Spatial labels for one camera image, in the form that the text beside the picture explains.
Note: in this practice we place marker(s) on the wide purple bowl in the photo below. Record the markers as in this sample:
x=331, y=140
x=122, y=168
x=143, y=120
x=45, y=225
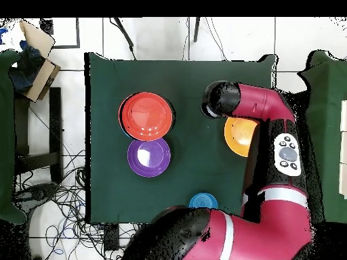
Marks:
x=149, y=158

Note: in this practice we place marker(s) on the wide orange bowl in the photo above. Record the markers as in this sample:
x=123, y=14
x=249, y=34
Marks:
x=146, y=116

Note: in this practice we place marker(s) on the yellow bowl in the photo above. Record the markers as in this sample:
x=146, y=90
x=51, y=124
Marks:
x=238, y=135

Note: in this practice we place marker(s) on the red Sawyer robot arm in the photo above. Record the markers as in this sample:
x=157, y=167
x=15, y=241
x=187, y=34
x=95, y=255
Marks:
x=271, y=233

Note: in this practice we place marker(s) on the teal bowl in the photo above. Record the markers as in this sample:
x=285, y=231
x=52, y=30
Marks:
x=203, y=201

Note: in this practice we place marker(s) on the dark green tablecloth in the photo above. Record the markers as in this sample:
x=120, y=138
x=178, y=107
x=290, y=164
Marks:
x=203, y=70

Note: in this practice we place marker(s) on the black power strip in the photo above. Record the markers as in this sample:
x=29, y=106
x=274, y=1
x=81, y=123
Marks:
x=111, y=238

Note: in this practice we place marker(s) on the short black leg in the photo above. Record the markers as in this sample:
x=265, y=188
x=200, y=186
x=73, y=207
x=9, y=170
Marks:
x=196, y=29

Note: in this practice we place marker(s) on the black tripod leg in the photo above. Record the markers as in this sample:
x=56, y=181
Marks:
x=123, y=31

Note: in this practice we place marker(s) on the cardboard box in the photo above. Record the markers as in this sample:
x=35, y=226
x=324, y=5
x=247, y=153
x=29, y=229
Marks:
x=40, y=81

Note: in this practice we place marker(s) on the black chair base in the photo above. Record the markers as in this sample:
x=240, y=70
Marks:
x=35, y=193

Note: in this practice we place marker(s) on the green covered table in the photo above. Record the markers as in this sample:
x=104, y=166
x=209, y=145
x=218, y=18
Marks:
x=330, y=135
x=5, y=135

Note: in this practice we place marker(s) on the blue cloth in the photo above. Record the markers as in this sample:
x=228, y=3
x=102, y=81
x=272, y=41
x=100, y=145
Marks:
x=25, y=70

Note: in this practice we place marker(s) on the white boxes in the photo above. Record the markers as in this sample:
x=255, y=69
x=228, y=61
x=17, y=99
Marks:
x=343, y=149

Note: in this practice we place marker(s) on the black stool frame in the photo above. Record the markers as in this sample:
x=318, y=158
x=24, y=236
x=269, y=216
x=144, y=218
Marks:
x=55, y=122

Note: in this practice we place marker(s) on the thin black frame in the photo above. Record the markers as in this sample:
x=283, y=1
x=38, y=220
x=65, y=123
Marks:
x=77, y=35

